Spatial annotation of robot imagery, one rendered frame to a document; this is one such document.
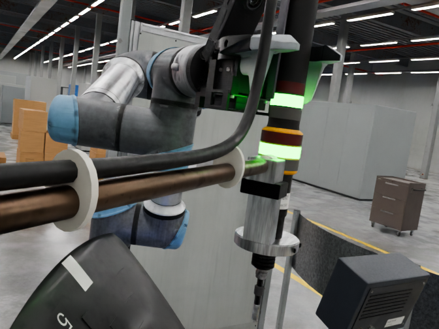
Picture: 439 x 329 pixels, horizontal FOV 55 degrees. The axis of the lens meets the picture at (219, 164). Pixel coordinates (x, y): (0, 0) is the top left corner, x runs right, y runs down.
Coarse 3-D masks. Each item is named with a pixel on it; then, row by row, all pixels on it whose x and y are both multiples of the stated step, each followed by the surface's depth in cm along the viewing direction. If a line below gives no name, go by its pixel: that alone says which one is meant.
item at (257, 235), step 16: (272, 160) 39; (256, 176) 40; (272, 176) 39; (240, 192) 41; (256, 192) 40; (272, 192) 40; (256, 208) 42; (272, 208) 41; (256, 224) 42; (272, 224) 41; (240, 240) 44; (256, 240) 42; (272, 240) 42; (288, 240) 44; (272, 256) 42; (288, 256) 43
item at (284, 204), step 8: (288, 176) 43; (288, 184) 44; (288, 192) 44; (288, 200) 44; (280, 208) 43; (280, 216) 44; (280, 224) 44; (280, 232) 44; (256, 256) 45; (264, 256) 45; (256, 264) 45; (264, 264) 45; (272, 264) 45
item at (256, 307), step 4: (260, 280) 46; (256, 284) 46; (260, 284) 46; (256, 288) 46; (260, 288) 46; (264, 288) 46; (256, 292) 46; (260, 292) 46; (256, 296) 46; (260, 296) 46; (256, 300) 46; (260, 300) 46; (256, 304) 46; (256, 308) 46; (256, 312) 46; (252, 316) 47; (256, 316) 46; (256, 320) 46
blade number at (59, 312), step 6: (60, 306) 33; (54, 312) 32; (60, 312) 33; (66, 312) 33; (54, 318) 32; (60, 318) 32; (66, 318) 33; (72, 318) 33; (54, 324) 32; (60, 324) 32; (66, 324) 33; (72, 324) 33; (78, 324) 34
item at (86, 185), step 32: (256, 64) 35; (256, 96) 34; (64, 160) 17; (96, 160) 18; (128, 160) 20; (160, 160) 22; (192, 160) 26; (224, 160) 32; (96, 192) 17; (64, 224) 17
